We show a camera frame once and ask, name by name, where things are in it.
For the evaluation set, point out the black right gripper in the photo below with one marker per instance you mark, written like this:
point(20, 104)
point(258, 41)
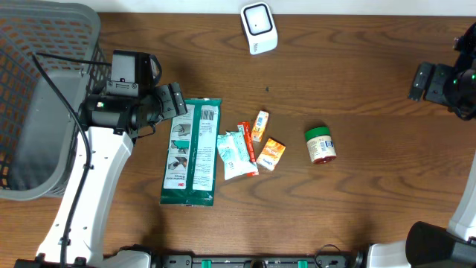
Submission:
point(436, 88)

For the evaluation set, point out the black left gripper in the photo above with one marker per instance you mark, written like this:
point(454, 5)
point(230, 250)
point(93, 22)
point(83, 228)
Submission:
point(172, 101)

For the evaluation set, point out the white teal wipes packet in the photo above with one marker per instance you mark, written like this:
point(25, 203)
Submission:
point(234, 153)

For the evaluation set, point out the green white 3M package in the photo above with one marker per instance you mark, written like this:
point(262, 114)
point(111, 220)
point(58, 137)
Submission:
point(190, 170)

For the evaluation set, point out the red snack stick packet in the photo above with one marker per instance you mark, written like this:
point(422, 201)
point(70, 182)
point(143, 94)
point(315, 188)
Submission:
point(244, 128)

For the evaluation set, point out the orange small box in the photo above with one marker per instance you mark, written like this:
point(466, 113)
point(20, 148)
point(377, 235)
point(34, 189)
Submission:
point(259, 126)
point(271, 154)

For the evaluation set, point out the green lid cream jar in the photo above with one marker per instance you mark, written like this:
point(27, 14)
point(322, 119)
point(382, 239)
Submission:
point(320, 145)

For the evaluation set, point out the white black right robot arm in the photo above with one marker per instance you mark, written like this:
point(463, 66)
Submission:
point(428, 245)

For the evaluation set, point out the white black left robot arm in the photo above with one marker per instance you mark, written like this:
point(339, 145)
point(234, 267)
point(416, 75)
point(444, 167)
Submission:
point(108, 123)

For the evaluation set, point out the white cube barcode scanner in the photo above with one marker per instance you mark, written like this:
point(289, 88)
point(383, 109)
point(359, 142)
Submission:
point(259, 28)

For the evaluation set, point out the grey plastic mesh basket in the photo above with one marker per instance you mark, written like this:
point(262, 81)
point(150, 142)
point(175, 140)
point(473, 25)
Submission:
point(38, 135)

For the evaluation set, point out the black mounting rail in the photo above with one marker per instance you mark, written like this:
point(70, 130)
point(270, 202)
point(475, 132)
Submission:
point(187, 261)

